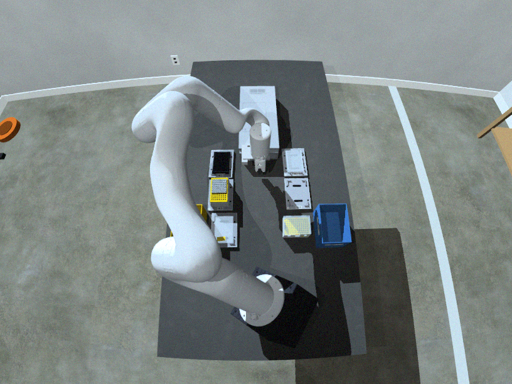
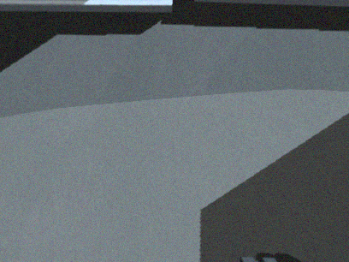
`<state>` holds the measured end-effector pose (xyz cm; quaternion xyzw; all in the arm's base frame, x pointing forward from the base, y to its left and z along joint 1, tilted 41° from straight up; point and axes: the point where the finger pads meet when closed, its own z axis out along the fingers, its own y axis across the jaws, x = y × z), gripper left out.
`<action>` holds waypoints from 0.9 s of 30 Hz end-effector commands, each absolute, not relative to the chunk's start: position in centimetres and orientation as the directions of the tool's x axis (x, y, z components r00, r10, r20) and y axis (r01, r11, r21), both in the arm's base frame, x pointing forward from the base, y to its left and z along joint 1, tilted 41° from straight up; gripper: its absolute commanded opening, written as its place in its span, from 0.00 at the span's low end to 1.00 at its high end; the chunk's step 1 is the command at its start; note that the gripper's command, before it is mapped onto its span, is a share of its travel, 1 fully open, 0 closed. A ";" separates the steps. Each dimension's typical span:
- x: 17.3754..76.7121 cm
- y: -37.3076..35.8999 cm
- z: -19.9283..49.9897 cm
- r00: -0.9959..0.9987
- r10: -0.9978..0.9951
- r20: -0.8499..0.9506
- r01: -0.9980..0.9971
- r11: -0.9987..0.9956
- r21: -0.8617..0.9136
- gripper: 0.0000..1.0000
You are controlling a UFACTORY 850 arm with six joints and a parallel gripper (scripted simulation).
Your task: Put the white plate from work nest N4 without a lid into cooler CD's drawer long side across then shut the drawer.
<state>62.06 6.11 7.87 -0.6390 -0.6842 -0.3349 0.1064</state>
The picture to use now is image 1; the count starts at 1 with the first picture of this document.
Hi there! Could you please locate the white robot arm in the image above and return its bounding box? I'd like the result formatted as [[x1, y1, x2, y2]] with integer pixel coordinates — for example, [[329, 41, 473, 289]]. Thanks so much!
[[132, 76, 284, 326]]

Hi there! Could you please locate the yellow open-top bin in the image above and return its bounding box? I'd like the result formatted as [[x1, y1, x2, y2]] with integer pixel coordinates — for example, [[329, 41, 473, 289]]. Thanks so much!
[[171, 205, 207, 237]]

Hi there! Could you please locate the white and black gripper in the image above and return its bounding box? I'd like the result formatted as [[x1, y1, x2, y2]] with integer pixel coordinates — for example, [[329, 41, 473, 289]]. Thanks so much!
[[254, 158, 266, 174]]

